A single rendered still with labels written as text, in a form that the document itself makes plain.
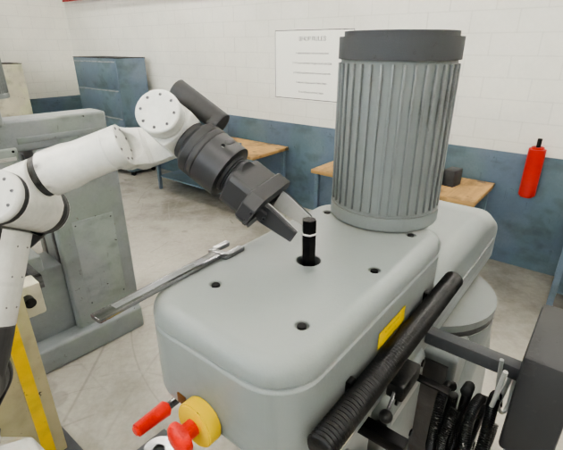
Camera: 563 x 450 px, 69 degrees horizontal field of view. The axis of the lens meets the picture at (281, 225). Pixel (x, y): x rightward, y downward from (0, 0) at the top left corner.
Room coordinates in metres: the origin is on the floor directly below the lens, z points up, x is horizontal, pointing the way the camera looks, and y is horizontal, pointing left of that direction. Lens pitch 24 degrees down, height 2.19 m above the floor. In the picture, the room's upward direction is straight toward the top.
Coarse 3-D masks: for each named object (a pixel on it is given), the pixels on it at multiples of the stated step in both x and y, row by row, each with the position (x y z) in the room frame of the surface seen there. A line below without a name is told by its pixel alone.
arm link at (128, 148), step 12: (108, 132) 0.62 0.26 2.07; (120, 132) 0.65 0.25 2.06; (132, 132) 0.67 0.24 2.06; (144, 132) 0.69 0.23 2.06; (108, 144) 0.61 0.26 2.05; (120, 144) 0.62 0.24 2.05; (132, 144) 0.67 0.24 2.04; (144, 144) 0.67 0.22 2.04; (156, 144) 0.68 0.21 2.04; (108, 156) 0.61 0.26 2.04; (120, 156) 0.61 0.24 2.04; (132, 156) 0.65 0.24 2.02; (144, 156) 0.66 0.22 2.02; (156, 156) 0.67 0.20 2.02; (168, 156) 0.66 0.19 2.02; (120, 168) 0.63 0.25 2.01; (132, 168) 0.64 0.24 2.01; (144, 168) 0.66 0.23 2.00
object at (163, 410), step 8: (176, 400) 0.46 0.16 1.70; (160, 408) 0.44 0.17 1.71; (168, 408) 0.44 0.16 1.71; (144, 416) 0.42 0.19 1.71; (152, 416) 0.42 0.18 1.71; (160, 416) 0.43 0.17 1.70; (136, 424) 0.41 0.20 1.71; (144, 424) 0.41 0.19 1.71; (152, 424) 0.42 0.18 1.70; (136, 432) 0.40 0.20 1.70; (144, 432) 0.41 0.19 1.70
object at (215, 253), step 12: (216, 252) 0.57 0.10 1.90; (228, 252) 0.56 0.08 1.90; (240, 252) 0.58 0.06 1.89; (192, 264) 0.52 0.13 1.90; (204, 264) 0.53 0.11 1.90; (168, 276) 0.49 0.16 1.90; (180, 276) 0.49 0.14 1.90; (144, 288) 0.46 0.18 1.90; (156, 288) 0.46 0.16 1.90; (120, 300) 0.43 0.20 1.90; (132, 300) 0.43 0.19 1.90; (96, 312) 0.41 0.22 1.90; (108, 312) 0.41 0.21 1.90; (120, 312) 0.42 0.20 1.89
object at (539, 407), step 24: (552, 312) 0.65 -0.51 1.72; (552, 336) 0.58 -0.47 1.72; (528, 360) 0.53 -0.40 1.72; (552, 360) 0.52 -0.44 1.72; (528, 384) 0.52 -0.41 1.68; (552, 384) 0.50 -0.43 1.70; (528, 408) 0.51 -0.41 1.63; (552, 408) 0.49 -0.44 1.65; (504, 432) 0.53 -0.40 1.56; (528, 432) 0.50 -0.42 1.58; (552, 432) 0.49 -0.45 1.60
